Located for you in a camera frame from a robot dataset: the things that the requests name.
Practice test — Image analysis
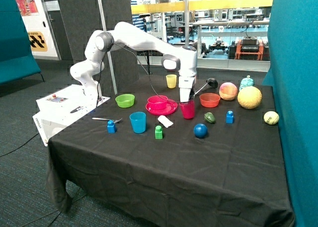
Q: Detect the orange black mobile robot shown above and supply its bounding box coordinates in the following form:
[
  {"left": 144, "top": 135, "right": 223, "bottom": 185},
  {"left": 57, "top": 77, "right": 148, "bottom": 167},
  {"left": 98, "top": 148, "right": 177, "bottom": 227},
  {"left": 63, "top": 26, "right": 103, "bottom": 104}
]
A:
[{"left": 228, "top": 36, "right": 270, "bottom": 61}]

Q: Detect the yellow plastic cup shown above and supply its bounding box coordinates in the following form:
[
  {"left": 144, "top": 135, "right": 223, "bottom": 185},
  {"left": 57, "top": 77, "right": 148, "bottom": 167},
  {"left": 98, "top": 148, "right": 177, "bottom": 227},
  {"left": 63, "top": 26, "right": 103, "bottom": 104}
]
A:
[{"left": 166, "top": 75, "right": 177, "bottom": 88}]

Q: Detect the pink plastic plate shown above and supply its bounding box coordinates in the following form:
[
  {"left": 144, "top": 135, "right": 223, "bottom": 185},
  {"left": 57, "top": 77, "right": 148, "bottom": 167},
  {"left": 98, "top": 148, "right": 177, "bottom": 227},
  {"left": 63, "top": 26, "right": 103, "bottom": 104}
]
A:
[{"left": 146, "top": 99, "right": 178, "bottom": 116}]

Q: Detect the teal partition wall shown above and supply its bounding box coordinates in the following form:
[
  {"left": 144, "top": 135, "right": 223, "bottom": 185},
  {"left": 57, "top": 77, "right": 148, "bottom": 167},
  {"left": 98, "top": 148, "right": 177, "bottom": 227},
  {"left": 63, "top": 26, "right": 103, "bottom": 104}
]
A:
[{"left": 264, "top": 0, "right": 318, "bottom": 227}]

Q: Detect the pink orange ball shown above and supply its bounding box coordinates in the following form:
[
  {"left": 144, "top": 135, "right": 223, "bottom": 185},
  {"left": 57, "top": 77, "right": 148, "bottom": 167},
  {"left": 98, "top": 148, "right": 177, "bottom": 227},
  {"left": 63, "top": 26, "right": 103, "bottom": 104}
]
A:
[{"left": 219, "top": 82, "right": 238, "bottom": 101}]

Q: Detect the yellow black sign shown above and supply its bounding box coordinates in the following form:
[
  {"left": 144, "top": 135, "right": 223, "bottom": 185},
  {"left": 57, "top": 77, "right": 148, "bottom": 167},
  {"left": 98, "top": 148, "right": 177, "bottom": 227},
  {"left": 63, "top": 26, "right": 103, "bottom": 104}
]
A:
[{"left": 28, "top": 31, "right": 48, "bottom": 52}]

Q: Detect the blue toy block left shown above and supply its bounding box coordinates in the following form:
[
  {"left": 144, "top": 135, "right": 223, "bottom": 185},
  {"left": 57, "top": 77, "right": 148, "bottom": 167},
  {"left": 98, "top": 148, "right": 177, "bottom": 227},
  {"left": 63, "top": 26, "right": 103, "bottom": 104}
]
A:
[{"left": 107, "top": 120, "right": 117, "bottom": 134}]

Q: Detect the orange plastic bowl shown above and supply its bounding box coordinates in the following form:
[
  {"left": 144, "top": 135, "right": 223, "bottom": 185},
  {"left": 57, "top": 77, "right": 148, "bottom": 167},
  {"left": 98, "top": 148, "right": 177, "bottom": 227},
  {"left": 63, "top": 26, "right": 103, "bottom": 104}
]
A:
[{"left": 199, "top": 93, "right": 221, "bottom": 108}]

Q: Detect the black ladle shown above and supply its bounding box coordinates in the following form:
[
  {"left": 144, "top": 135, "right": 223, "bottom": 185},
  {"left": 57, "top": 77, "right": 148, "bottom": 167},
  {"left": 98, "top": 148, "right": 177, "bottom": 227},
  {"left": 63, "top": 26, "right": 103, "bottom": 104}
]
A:
[{"left": 194, "top": 78, "right": 219, "bottom": 95}]

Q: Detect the metal spoon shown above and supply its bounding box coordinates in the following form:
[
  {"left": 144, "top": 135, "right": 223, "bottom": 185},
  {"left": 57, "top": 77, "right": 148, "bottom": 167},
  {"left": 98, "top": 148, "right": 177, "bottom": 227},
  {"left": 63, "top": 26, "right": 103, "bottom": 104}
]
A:
[{"left": 92, "top": 117, "right": 123, "bottom": 123}]

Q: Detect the black tablecloth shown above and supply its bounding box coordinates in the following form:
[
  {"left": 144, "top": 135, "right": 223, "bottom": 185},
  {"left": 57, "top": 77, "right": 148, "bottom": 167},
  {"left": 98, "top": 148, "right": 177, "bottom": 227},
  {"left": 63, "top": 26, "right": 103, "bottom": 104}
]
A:
[{"left": 46, "top": 76, "right": 295, "bottom": 227}]

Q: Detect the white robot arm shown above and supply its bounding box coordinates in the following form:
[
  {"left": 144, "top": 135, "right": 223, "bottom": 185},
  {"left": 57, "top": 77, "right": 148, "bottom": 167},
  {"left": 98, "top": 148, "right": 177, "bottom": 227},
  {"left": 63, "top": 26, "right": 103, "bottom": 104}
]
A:
[{"left": 70, "top": 22, "right": 197, "bottom": 102}]

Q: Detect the red poster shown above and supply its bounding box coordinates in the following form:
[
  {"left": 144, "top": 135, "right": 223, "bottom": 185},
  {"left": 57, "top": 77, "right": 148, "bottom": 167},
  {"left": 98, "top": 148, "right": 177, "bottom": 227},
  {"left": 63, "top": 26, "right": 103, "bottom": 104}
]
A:
[{"left": 16, "top": 0, "right": 39, "bottom": 16}]

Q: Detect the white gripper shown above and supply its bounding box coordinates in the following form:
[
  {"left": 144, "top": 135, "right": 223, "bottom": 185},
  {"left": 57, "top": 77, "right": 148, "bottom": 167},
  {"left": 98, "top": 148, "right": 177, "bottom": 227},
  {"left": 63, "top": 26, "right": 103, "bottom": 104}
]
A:
[{"left": 178, "top": 76, "right": 196, "bottom": 102}]

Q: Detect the green toy block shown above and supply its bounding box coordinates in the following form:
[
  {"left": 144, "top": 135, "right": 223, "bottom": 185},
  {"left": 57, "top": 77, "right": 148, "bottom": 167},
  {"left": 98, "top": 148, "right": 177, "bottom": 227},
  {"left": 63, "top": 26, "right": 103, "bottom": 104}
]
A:
[{"left": 155, "top": 125, "right": 163, "bottom": 140}]

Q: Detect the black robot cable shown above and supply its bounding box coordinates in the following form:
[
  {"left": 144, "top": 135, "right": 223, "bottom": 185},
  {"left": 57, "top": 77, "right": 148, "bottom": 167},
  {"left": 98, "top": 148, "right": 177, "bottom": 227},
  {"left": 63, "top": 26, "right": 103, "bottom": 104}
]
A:
[{"left": 70, "top": 43, "right": 184, "bottom": 114}]

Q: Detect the blue toy block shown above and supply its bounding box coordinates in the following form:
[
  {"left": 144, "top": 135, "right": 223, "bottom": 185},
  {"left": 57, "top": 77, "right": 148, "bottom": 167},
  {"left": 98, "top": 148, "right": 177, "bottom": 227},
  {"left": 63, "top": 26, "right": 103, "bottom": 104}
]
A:
[
  {"left": 107, "top": 120, "right": 117, "bottom": 134},
  {"left": 226, "top": 110, "right": 234, "bottom": 124}
]

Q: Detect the teal sofa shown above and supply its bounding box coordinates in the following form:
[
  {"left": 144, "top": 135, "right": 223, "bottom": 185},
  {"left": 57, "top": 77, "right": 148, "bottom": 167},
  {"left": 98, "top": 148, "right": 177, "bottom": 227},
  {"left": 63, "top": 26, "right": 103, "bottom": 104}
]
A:
[{"left": 0, "top": 0, "right": 41, "bottom": 84}]

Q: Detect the green plastic bowl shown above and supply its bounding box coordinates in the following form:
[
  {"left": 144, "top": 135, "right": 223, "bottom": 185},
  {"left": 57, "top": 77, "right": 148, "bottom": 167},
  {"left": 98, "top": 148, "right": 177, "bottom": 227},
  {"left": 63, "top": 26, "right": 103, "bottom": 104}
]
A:
[{"left": 115, "top": 94, "right": 135, "bottom": 108}]

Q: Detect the large yellow ball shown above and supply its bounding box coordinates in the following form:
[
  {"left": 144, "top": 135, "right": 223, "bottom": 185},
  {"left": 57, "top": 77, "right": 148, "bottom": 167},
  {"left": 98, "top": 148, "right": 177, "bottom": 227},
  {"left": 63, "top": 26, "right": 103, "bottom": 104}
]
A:
[{"left": 238, "top": 86, "right": 262, "bottom": 109}]

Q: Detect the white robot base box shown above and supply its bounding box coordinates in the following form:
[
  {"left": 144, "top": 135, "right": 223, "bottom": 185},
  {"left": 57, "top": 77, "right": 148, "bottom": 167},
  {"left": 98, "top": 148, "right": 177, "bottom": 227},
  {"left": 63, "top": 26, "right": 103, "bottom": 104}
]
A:
[{"left": 33, "top": 84, "right": 97, "bottom": 146}]

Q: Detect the blue toy block right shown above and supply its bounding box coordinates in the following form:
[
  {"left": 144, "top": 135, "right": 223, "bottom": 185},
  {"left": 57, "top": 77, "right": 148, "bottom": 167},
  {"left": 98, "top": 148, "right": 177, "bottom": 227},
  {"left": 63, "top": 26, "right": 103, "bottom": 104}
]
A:
[{"left": 226, "top": 110, "right": 234, "bottom": 124}]

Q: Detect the pink plastic cup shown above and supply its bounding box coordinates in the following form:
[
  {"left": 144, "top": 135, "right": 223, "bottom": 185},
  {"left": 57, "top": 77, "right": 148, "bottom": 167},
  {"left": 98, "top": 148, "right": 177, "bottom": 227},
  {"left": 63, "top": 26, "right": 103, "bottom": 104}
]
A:
[{"left": 180, "top": 100, "right": 195, "bottom": 119}]

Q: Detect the pink plastic bowl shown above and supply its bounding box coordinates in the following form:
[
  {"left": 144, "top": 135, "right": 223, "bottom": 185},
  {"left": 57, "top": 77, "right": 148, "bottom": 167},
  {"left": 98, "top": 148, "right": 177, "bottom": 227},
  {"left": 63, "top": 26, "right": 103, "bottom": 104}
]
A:
[{"left": 148, "top": 95, "right": 168, "bottom": 110}]

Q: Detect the white small packet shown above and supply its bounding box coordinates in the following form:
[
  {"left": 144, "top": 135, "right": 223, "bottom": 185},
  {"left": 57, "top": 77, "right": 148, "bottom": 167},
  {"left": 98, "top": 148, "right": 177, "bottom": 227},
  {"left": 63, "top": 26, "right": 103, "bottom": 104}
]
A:
[{"left": 158, "top": 115, "right": 173, "bottom": 128}]

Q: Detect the blue plastic cup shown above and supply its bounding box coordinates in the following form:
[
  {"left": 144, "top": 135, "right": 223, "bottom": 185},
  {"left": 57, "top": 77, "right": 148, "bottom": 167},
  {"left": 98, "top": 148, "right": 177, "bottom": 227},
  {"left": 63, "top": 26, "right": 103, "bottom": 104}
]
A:
[{"left": 129, "top": 112, "right": 146, "bottom": 134}]

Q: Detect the blue ball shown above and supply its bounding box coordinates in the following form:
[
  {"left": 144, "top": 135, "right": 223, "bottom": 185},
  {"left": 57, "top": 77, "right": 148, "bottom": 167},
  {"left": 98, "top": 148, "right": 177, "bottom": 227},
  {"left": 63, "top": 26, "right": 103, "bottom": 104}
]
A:
[{"left": 193, "top": 124, "right": 208, "bottom": 139}]

